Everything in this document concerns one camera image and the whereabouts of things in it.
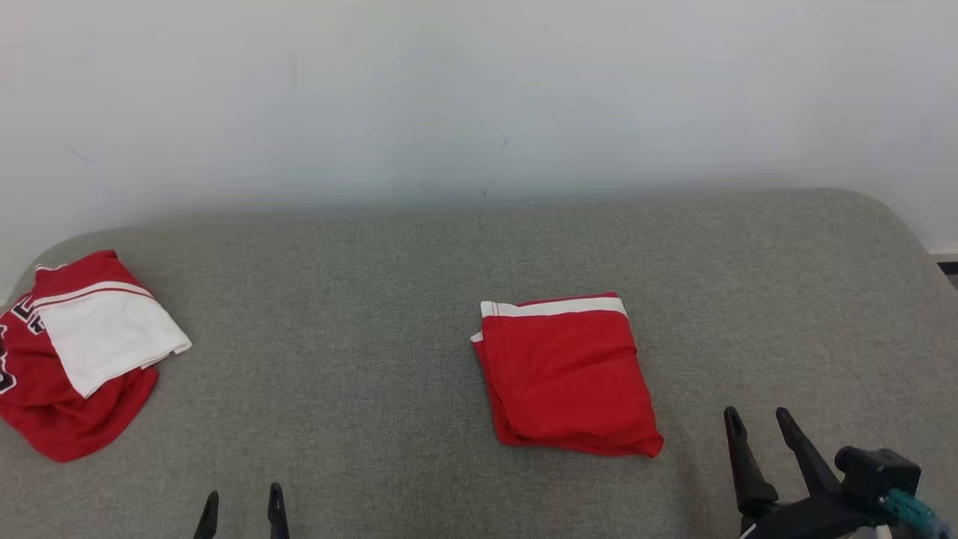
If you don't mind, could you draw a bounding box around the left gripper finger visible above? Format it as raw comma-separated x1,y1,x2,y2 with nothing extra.
267,483,290,539
192,490,220,539

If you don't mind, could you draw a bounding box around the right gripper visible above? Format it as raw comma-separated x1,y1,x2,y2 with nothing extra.
723,406,893,539

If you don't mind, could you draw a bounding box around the red jersey with white sleeves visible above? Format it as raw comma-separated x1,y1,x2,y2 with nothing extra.
0,249,193,463

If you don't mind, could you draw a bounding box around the red shirt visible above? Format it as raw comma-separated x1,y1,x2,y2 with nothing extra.
470,291,665,460

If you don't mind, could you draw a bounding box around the teal cable connector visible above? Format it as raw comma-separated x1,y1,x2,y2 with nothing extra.
882,490,941,537

